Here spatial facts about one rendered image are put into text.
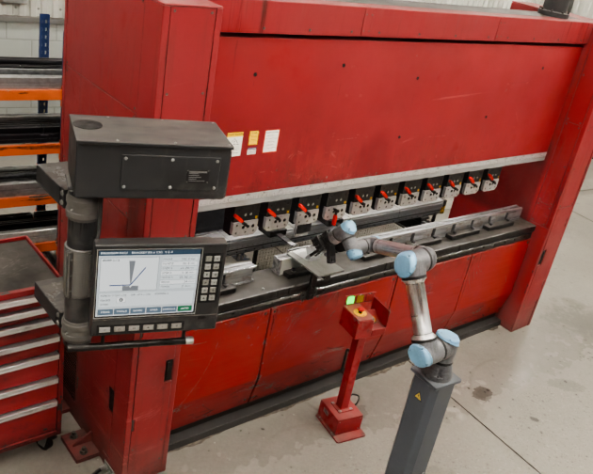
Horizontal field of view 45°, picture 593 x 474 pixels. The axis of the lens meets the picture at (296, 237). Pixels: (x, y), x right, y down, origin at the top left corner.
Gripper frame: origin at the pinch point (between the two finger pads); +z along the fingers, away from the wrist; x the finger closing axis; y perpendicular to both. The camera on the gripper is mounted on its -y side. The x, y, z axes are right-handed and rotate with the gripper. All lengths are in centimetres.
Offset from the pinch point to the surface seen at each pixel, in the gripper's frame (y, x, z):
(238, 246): 23.6, 18.2, 29.8
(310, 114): 56, 12, -54
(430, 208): 11, -142, 17
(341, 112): 55, -8, -55
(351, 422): -90, -17, 46
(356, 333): -46.3, -7.0, 1.3
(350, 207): 17.5, -31.1, -13.1
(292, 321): -25.5, 8.2, 26.5
